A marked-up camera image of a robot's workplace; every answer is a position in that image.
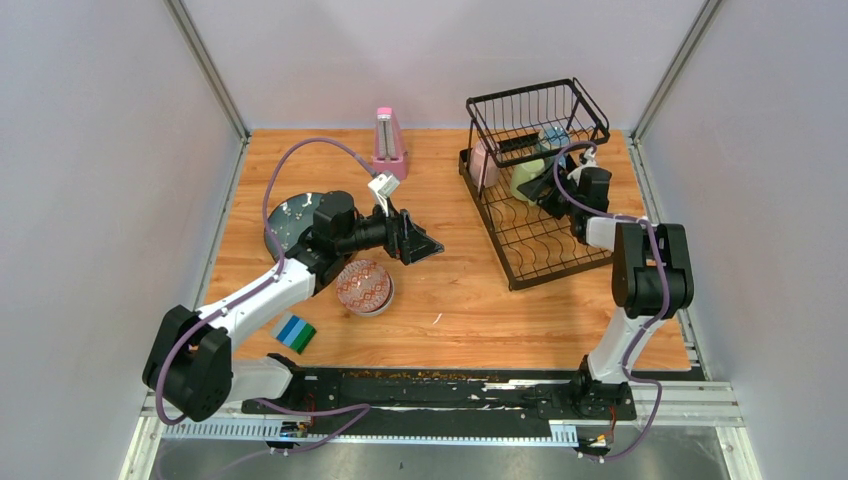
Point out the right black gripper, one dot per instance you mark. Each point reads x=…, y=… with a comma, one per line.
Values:
x=535, y=187

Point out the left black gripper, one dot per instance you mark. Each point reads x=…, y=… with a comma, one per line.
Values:
x=403, y=239

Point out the green handled cream mug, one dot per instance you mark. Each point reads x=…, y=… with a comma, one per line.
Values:
x=523, y=173

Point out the blue mug yellow inside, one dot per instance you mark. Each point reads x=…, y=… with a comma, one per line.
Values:
x=551, y=140

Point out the black wire dish rack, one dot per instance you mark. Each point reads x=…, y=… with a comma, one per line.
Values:
x=522, y=144

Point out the pink mug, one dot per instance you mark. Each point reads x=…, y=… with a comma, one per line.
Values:
x=483, y=170

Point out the pink metronome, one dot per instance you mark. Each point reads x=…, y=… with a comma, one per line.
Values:
x=390, y=152

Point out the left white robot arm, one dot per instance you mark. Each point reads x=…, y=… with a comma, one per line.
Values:
x=191, y=368

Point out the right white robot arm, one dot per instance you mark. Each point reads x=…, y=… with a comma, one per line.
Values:
x=651, y=278

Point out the red patterned bowl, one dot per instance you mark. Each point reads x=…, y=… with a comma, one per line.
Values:
x=362, y=285

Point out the dark blue floral plate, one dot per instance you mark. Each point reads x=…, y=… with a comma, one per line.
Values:
x=289, y=220

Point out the blue green striped block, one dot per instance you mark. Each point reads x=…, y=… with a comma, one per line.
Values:
x=293, y=332

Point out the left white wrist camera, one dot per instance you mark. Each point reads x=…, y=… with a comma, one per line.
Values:
x=381, y=187

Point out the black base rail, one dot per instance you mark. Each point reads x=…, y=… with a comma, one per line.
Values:
x=451, y=403

